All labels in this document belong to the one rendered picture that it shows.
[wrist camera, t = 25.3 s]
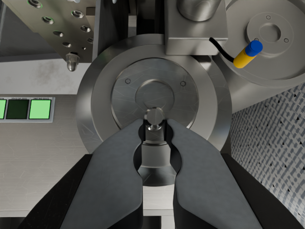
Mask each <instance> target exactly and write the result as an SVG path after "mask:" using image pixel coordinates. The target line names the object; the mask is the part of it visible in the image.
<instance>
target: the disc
mask: <svg viewBox="0 0 305 229"><path fill-rule="evenodd" d="M150 44H157V45H165V35H164V34H143V35H136V36H132V37H129V38H126V39H123V40H121V41H119V42H117V43H115V44H113V45H111V46H110V47H108V48H107V49H106V50H104V51H103V52H102V53H101V54H100V55H99V56H98V57H97V58H96V59H95V60H94V61H93V62H92V63H91V65H90V66H89V67H88V69H87V70H86V72H85V74H84V76H83V78H82V80H81V82H80V85H79V88H78V92H77V96H76V103H75V116H76V123H77V127H78V131H79V135H80V137H81V140H82V142H83V144H84V146H85V148H86V149H87V151H88V152H89V154H91V153H92V152H93V151H94V150H95V149H96V148H97V147H98V146H99V145H100V144H101V143H102V140H101V139H100V137H99V136H98V134H97V132H96V130H95V127H94V124H93V121H92V116H91V108H90V106H91V95H92V91H93V87H94V84H95V82H96V79H97V77H98V76H99V74H100V72H101V71H102V70H103V68H104V67H105V66H106V65H107V64H108V63H109V62H110V61H111V60H112V59H113V58H114V57H116V56H117V55H119V54H120V53H122V52H124V51H126V50H128V49H130V48H133V47H136V46H141V45H150ZM190 56H192V57H193V58H194V59H196V60H197V61H198V62H199V63H200V64H201V65H202V66H203V67H204V69H205V70H206V71H207V73H208V74H209V76H210V78H211V80H212V82H213V84H214V87H215V90H216V95H217V104H218V109H217V118H216V123H215V126H214V129H213V131H212V133H211V135H210V137H209V139H208V141H209V142H210V143H211V144H212V145H214V146H215V147H216V148H217V149H218V150H219V151H221V149H222V147H223V145H224V143H225V141H226V139H227V137H228V134H229V130H230V126H231V119H232V102H231V94H230V91H229V88H228V85H227V82H226V80H225V77H224V75H223V74H222V72H221V70H220V69H219V67H218V66H217V65H216V63H215V62H214V61H213V60H212V59H211V58H210V57H209V56H208V55H190ZM138 173H139V174H140V176H141V177H142V180H143V186H148V187H160V186H168V185H172V184H175V177H176V175H177V173H176V171H175V170H174V169H173V167H172V166H168V167H162V168H147V167H141V166H140V168H139V170H138Z"/></svg>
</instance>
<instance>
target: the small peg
mask: <svg viewBox="0 0 305 229"><path fill-rule="evenodd" d="M144 118H145V120H146V127H147V128H148V129H149V130H150V131H158V130H159V129H160V128H161V127H162V125H163V123H164V121H165V113H164V112H163V110H162V109H161V108H158V107H151V108H149V109H148V110H147V111H146V113H145V116H144Z"/></svg>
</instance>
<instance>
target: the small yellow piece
mask: <svg viewBox="0 0 305 229"><path fill-rule="evenodd" d="M209 41H210V42H211V43H213V44H214V45H215V47H216V48H217V49H218V50H219V52H220V53H221V54H222V55H223V56H224V57H225V58H226V59H227V60H228V61H230V62H232V63H233V64H234V66H235V67H237V68H243V67H244V66H246V65H247V64H248V63H249V62H250V61H251V60H253V59H254V58H255V57H256V56H257V54H258V53H260V52H261V51H262V49H263V46H262V43H261V42H259V41H257V40H253V41H252V42H250V43H249V45H248V46H246V47H245V48H244V49H243V50H242V51H241V52H240V53H239V54H238V55H237V57H236V58H233V57H231V56H230V55H229V54H228V53H226V51H225V50H224V49H223V48H222V47H221V45H220V44H219V43H218V42H217V41H216V40H215V39H214V38H212V37H210V38H209Z"/></svg>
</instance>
